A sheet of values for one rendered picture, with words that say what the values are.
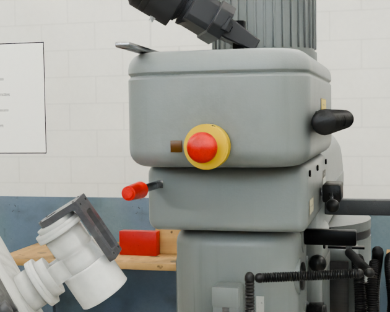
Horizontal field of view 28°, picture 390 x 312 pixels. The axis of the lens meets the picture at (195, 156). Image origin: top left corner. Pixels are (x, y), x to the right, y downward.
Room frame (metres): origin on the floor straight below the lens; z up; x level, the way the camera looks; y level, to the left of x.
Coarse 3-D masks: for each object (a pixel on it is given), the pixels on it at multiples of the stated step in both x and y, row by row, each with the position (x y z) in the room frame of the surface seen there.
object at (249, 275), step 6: (246, 276) 1.04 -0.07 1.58; (252, 276) 1.04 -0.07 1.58; (246, 282) 1.04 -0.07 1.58; (252, 282) 1.04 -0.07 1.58; (246, 288) 1.04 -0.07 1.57; (252, 288) 1.04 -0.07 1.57; (246, 294) 1.04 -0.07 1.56; (252, 294) 1.03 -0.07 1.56; (246, 300) 1.04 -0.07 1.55; (252, 300) 1.04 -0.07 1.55; (246, 306) 1.04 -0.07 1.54; (252, 306) 1.04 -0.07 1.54
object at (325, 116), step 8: (320, 112) 1.03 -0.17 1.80; (328, 112) 1.02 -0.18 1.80; (336, 112) 1.08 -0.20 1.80; (344, 112) 1.26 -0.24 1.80; (312, 120) 1.03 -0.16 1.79; (320, 120) 1.03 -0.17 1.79; (328, 120) 1.02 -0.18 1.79; (336, 120) 1.02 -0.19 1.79; (344, 120) 1.17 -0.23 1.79; (352, 120) 1.41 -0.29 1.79; (320, 128) 1.03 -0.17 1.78; (328, 128) 1.02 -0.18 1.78; (336, 128) 1.03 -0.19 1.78; (344, 128) 1.28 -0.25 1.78
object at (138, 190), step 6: (162, 180) 1.15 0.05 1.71; (126, 186) 1.02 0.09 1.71; (132, 186) 1.02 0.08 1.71; (138, 186) 1.03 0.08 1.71; (144, 186) 1.05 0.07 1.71; (150, 186) 1.09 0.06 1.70; (156, 186) 1.12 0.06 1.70; (162, 186) 1.15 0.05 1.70; (126, 192) 1.02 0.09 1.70; (132, 192) 1.02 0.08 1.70; (138, 192) 1.03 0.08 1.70; (144, 192) 1.05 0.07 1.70; (126, 198) 1.02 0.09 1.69; (132, 198) 1.02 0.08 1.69; (138, 198) 1.04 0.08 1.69
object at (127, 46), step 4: (116, 44) 1.00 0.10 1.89; (120, 44) 1.00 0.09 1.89; (124, 44) 1.00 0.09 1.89; (128, 44) 1.00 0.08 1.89; (132, 44) 1.01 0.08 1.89; (136, 44) 1.03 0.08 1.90; (124, 48) 1.02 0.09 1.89; (128, 48) 1.02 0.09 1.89; (132, 48) 1.02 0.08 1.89; (136, 48) 1.03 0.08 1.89; (140, 48) 1.05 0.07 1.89; (144, 48) 1.07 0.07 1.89; (148, 48) 1.09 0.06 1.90; (136, 52) 1.08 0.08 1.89; (140, 52) 1.08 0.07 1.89; (144, 52) 1.09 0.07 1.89; (148, 52) 1.09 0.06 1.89
